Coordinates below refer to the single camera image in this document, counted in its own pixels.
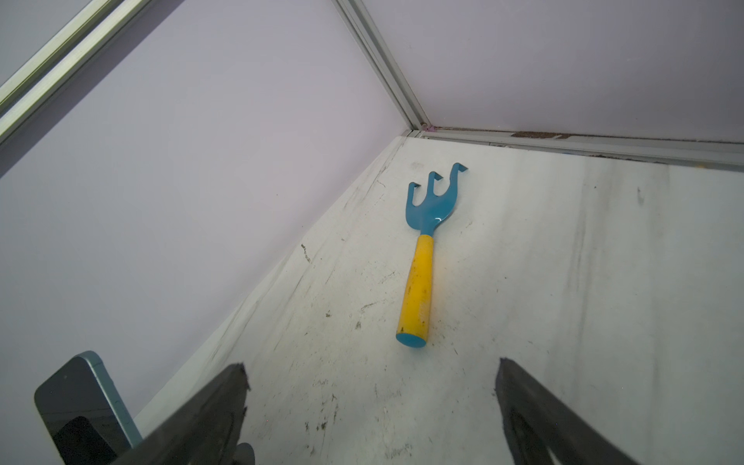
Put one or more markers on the grey stand back right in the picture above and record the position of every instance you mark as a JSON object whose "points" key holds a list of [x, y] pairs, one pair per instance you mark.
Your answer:
{"points": [[244, 454]]}

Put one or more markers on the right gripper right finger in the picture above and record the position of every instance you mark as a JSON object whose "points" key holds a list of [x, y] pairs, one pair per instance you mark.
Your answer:
{"points": [[540, 429]]}

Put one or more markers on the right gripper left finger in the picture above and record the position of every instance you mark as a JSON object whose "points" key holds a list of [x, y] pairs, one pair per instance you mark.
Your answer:
{"points": [[205, 430]]}

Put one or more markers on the black phone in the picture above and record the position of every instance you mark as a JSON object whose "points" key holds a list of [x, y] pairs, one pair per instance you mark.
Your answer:
{"points": [[85, 414]]}

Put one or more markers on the blue rake yellow handle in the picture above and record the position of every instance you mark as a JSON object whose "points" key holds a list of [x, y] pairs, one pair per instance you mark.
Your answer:
{"points": [[412, 329]]}

